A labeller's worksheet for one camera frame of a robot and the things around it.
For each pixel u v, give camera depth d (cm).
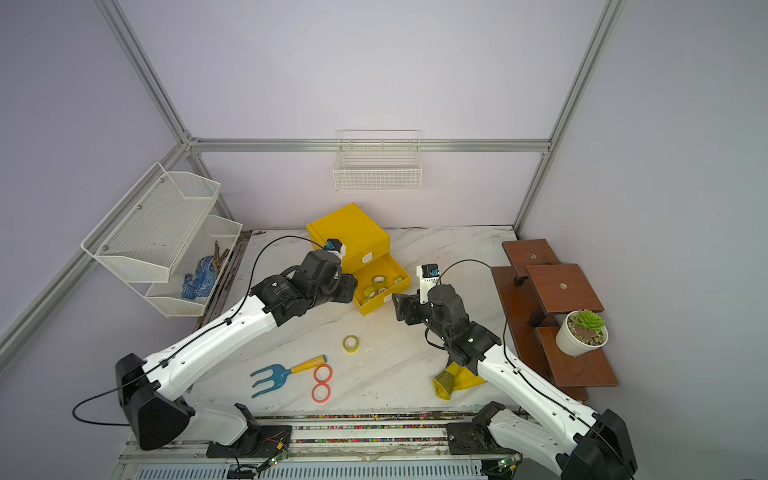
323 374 84
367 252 87
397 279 94
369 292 89
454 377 81
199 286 87
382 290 91
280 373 84
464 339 56
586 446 39
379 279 94
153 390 39
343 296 67
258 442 70
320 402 80
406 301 67
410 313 67
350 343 90
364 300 87
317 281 56
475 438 65
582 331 67
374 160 94
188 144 91
